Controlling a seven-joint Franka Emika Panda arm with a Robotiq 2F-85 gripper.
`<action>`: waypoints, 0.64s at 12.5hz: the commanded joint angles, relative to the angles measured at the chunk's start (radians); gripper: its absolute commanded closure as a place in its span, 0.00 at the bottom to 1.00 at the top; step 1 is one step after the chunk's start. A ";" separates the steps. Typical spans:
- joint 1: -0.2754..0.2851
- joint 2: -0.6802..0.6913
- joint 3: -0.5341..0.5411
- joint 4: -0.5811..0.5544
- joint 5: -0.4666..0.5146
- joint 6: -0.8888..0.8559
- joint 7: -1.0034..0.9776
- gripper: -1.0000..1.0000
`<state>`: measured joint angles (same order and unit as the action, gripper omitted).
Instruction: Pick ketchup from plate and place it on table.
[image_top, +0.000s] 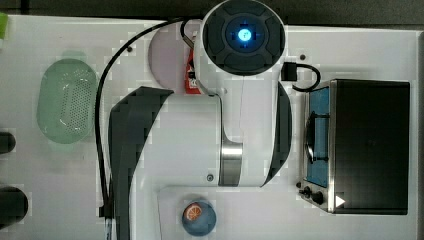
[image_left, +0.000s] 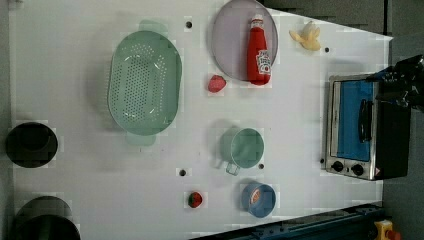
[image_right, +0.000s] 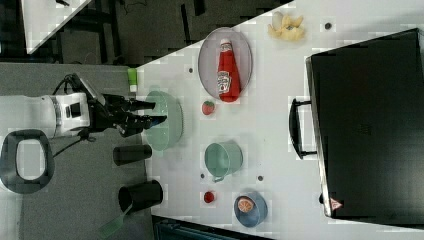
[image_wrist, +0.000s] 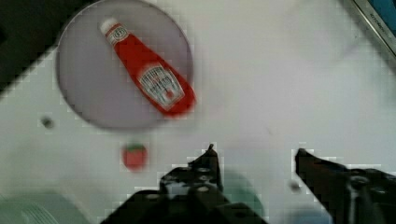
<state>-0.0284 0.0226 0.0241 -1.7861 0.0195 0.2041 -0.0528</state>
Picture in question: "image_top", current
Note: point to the red ketchup bottle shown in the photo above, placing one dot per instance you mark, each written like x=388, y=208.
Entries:
x=190, y=77

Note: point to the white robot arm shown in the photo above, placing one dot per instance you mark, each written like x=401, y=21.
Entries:
x=236, y=133

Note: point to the grey round plate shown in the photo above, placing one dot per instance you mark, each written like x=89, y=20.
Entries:
x=168, y=56

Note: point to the orange slice toy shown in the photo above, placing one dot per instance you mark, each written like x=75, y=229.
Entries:
x=193, y=212

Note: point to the blue bowl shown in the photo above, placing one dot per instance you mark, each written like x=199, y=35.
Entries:
x=204, y=224

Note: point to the black toaster oven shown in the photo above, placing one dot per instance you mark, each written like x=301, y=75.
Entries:
x=356, y=147

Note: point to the black table clamp upper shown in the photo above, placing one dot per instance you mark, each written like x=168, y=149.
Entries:
x=7, y=142

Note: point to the black table clamp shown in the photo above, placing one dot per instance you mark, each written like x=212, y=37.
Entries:
x=7, y=142
x=13, y=206

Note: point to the black table clamp lower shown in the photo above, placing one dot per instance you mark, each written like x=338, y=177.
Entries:
x=13, y=206

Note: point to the green marker block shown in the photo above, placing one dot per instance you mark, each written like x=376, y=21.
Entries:
x=3, y=25

